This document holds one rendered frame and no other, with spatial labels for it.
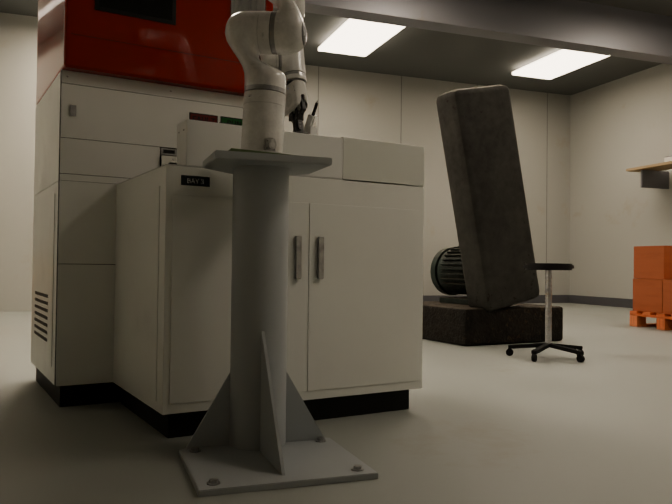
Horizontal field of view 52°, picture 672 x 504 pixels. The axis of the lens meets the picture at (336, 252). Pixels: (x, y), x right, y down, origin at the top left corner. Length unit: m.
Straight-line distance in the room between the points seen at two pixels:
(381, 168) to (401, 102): 7.23
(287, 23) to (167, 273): 0.80
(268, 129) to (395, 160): 0.67
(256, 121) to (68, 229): 0.97
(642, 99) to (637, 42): 2.31
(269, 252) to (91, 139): 1.03
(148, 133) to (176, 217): 0.73
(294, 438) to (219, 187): 0.79
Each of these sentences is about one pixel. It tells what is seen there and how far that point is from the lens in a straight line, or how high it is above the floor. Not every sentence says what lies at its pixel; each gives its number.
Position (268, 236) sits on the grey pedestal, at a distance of 1.90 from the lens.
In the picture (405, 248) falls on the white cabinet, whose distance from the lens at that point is 2.47.
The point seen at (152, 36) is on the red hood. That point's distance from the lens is 2.79.
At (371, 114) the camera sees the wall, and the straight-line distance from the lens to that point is 9.43.
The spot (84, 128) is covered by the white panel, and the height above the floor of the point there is 1.01.
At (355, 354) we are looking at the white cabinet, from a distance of 2.37.
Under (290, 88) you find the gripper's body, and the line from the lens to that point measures 2.36.
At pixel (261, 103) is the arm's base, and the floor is 0.98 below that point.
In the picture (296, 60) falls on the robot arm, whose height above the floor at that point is 1.21.
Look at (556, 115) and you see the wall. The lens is 10.97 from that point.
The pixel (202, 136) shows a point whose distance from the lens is 2.14.
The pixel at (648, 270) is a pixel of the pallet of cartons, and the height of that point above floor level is 0.51.
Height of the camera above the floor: 0.53
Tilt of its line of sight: 1 degrees up
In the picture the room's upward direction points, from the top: 1 degrees clockwise
